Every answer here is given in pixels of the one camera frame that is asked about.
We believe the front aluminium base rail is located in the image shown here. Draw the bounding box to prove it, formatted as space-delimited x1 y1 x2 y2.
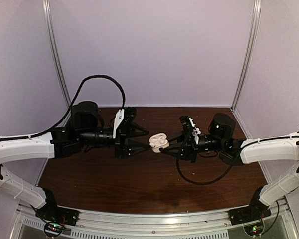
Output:
14 194 292 239

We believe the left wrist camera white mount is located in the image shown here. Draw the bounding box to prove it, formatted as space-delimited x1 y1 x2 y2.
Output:
113 107 137 138

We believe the aluminium frame post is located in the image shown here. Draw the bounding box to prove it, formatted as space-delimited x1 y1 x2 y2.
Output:
42 0 74 113
231 0 262 112

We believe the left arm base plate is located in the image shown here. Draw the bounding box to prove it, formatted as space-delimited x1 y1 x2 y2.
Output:
36 205 79 226

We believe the white earbud charging case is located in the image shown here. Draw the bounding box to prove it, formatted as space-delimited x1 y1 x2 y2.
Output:
149 133 169 153

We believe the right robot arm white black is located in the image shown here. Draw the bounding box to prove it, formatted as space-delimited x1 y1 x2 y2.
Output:
151 113 299 220

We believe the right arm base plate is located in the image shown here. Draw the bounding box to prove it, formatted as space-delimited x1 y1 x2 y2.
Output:
228 205 271 225

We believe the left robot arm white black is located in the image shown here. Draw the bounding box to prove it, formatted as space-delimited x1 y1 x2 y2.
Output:
0 101 149 221

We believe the black camera cable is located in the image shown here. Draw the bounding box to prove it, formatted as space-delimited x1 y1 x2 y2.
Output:
176 141 235 185
0 74 126 142

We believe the left aluminium frame post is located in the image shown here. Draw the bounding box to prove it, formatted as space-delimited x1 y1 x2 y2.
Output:
42 0 74 113

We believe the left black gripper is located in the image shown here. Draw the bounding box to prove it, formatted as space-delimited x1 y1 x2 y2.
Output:
78 122 151 159

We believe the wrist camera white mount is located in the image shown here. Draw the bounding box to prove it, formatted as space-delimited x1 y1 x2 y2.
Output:
179 116 201 145
113 107 137 138

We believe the left black camera cable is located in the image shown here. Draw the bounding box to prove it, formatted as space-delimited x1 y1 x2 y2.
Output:
0 74 126 142

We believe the right aluminium frame post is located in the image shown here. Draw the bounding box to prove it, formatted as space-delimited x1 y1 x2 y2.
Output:
231 0 262 112

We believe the right black camera cable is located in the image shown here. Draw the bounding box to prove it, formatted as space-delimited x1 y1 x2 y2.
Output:
176 141 235 185

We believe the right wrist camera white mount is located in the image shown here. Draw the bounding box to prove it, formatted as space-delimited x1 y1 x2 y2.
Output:
179 116 201 145

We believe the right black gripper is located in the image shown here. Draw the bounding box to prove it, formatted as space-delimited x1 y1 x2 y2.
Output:
160 130 225 164

